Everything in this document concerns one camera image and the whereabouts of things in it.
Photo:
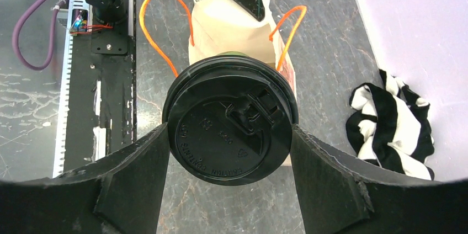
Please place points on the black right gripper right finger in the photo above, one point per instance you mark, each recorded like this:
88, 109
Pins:
339, 193

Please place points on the brown paper takeout bag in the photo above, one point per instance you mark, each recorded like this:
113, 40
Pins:
218, 26

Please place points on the black white striped cloth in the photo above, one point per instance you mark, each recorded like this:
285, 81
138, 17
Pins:
390, 127

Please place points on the black plastic cup lid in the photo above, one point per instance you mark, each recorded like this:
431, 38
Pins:
229, 119

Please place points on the white slotted cable duct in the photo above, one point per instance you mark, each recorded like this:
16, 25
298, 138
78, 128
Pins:
63, 108

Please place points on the green paper coffee cup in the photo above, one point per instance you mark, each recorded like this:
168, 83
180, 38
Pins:
233, 53

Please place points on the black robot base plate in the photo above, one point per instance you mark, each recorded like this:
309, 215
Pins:
101, 114

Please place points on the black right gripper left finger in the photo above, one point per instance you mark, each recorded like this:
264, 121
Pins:
119, 193

